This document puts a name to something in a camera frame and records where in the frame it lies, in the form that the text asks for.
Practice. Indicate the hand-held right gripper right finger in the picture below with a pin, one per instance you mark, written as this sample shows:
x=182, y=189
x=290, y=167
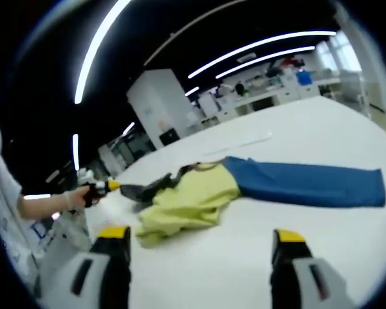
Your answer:
x=288, y=264

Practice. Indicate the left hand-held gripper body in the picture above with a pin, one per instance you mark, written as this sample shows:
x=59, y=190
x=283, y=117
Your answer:
x=95, y=191

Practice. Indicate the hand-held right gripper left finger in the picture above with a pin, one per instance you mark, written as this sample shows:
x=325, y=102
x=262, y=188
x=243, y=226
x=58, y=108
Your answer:
x=114, y=260

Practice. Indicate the yellow blue grey garment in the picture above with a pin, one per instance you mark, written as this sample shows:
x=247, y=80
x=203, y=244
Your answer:
x=196, y=196

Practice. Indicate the person's left hand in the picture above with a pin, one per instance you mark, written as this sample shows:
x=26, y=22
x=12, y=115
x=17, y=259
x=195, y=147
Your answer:
x=75, y=199

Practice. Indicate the white cabinet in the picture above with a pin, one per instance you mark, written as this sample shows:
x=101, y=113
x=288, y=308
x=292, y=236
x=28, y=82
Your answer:
x=112, y=159

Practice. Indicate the short ceiling light strip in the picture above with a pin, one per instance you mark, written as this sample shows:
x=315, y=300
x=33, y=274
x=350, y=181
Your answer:
x=75, y=151
x=129, y=128
x=37, y=196
x=192, y=91

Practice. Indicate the blue framed white sign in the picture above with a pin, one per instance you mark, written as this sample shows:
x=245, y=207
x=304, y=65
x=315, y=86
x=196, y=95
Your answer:
x=39, y=230

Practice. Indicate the black box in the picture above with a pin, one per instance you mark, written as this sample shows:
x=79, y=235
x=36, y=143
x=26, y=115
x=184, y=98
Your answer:
x=169, y=136

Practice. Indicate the person's white printed shirt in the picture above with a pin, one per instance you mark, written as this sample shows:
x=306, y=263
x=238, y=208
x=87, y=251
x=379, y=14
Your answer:
x=4, y=206

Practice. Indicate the white square column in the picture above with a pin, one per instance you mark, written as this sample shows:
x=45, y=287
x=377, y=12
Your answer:
x=157, y=103

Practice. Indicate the long ceiling light strip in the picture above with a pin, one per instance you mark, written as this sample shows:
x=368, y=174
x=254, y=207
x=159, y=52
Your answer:
x=93, y=51
x=263, y=61
x=260, y=46

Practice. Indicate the white cluttered workbench shelving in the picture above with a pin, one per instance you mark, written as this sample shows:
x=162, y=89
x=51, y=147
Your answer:
x=260, y=99

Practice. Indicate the blue bin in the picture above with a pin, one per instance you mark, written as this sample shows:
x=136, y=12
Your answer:
x=304, y=77

